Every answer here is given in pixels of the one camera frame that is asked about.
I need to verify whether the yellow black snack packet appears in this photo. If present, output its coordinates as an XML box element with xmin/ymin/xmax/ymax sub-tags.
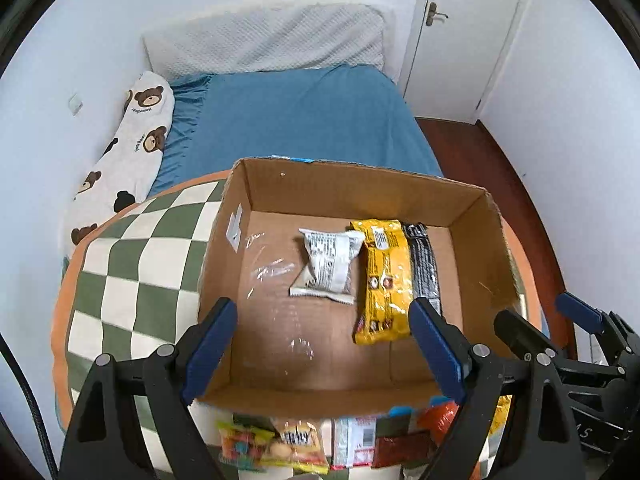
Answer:
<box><xmin>352</xmin><ymin>219</ymin><xmax>442</xmax><ymax>346</ymax></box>

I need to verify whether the dark red snack packet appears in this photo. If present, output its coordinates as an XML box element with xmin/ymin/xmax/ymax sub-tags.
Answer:
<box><xmin>371</xmin><ymin>431</ymin><xmax>432</xmax><ymax>469</ymax></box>

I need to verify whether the yellow biscuit ball packet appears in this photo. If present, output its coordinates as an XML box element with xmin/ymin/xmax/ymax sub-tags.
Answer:
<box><xmin>260</xmin><ymin>418</ymin><xmax>330</xmax><ymax>474</ymax></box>

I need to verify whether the white silver snack packet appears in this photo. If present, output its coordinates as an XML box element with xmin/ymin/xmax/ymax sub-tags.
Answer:
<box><xmin>288</xmin><ymin>229</ymin><xmax>364</xmax><ymax>304</ymax></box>

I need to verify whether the orange snack packet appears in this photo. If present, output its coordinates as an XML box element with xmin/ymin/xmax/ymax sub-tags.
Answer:
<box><xmin>416</xmin><ymin>401</ymin><xmax>459</xmax><ymax>446</ymax></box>

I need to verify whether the yellow triangular snack packet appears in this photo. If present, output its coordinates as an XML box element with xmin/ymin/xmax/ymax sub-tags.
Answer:
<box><xmin>488</xmin><ymin>396</ymin><xmax>512</xmax><ymax>437</ymax></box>

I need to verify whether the colourful candy ball packet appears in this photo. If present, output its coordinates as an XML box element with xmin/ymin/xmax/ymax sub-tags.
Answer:
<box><xmin>217</xmin><ymin>422</ymin><xmax>276</xmax><ymax>471</ymax></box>

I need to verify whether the blue green milk carton box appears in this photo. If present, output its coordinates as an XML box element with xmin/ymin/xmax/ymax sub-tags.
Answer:
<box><xmin>198</xmin><ymin>158</ymin><xmax>520</xmax><ymax>419</ymax></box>

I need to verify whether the bear print long pillow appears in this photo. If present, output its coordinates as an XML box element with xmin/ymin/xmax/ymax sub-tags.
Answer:
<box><xmin>63</xmin><ymin>72</ymin><xmax>175</xmax><ymax>258</ymax></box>

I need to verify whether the blue bed sheet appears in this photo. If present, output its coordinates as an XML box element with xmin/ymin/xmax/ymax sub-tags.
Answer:
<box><xmin>151</xmin><ymin>65</ymin><xmax>442</xmax><ymax>194</ymax></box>

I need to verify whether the white door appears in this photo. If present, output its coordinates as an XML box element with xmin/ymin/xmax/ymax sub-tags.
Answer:
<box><xmin>405</xmin><ymin>0</ymin><xmax>520</xmax><ymax>122</ymax></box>

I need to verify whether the black cable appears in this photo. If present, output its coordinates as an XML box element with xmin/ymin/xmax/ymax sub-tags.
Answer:
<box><xmin>0</xmin><ymin>331</ymin><xmax>61</xmax><ymax>480</ymax></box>

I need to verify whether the white wall socket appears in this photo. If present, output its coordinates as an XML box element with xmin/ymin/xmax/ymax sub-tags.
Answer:
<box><xmin>67</xmin><ymin>93</ymin><xmax>84</xmax><ymax>116</ymax></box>

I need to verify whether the brass door handle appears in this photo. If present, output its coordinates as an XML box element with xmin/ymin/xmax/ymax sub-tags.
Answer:
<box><xmin>425</xmin><ymin>1</ymin><xmax>449</xmax><ymax>26</ymax></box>

